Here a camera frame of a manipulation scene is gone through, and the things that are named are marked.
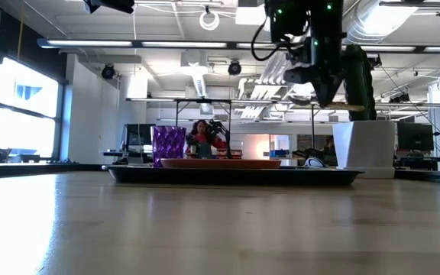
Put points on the black computer monitor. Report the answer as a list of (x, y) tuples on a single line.
[(140, 137), (415, 136)]

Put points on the orange plastic plate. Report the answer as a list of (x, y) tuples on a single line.
[(220, 164)]

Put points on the person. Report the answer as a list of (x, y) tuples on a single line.
[(202, 145)]

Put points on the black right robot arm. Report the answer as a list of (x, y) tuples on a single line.
[(300, 19)]

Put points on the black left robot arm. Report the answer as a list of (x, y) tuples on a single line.
[(113, 4)]

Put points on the black aluminium rig frame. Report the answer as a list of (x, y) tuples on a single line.
[(52, 170)]

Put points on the small black robot arm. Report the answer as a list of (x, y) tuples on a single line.
[(220, 131)]

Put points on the white plant pot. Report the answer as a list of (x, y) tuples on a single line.
[(365, 149)]

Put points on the dark green textured tray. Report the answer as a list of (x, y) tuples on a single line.
[(235, 176)]

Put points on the purple faceted plastic cup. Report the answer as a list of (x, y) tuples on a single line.
[(168, 147)]

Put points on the black ceiling spotlight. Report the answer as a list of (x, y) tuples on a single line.
[(108, 72), (234, 68)]

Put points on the silver ventilation duct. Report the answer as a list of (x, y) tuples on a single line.
[(380, 19)]

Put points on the large bright window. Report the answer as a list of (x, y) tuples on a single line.
[(25, 110)]

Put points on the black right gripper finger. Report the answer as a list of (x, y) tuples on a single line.
[(327, 93)]

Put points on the black metal rack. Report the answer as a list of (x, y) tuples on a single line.
[(204, 101)]

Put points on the long ceiling light strip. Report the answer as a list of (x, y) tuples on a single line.
[(182, 44)]

